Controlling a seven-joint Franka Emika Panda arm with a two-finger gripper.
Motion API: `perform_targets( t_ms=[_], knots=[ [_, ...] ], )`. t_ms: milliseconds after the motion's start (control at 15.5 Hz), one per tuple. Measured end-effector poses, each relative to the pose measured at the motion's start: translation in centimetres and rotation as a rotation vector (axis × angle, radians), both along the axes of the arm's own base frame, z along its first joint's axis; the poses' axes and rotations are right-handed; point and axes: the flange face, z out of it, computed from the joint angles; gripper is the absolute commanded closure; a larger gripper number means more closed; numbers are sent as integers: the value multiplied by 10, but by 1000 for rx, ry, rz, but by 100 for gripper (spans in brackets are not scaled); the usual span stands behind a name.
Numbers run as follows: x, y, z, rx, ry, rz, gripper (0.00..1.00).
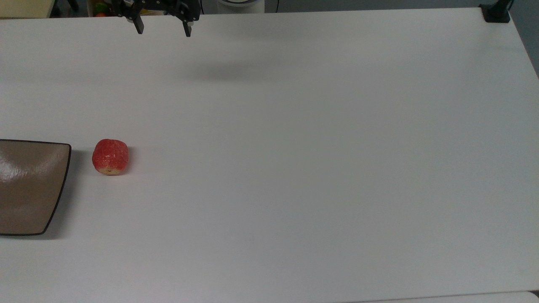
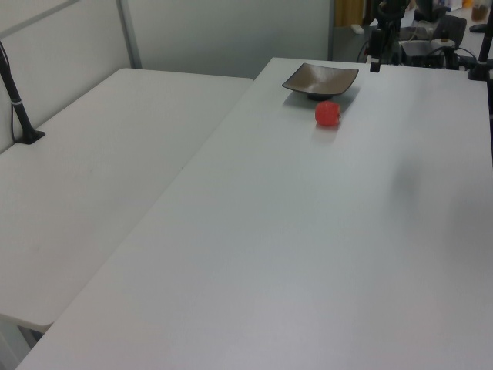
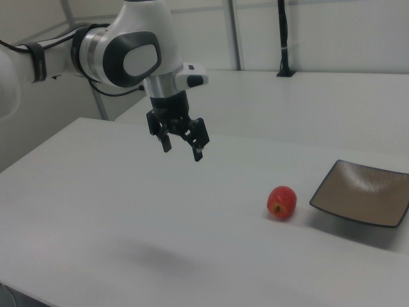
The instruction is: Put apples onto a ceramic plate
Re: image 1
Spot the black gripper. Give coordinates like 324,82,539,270
111,0,201,38

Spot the red apple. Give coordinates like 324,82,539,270
92,138,129,176

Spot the brown square ceramic plate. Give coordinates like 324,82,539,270
0,139,72,237

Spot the beige box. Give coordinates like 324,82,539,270
0,0,58,19

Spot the black camera pole with clamp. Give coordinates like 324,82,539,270
479,0,513,24

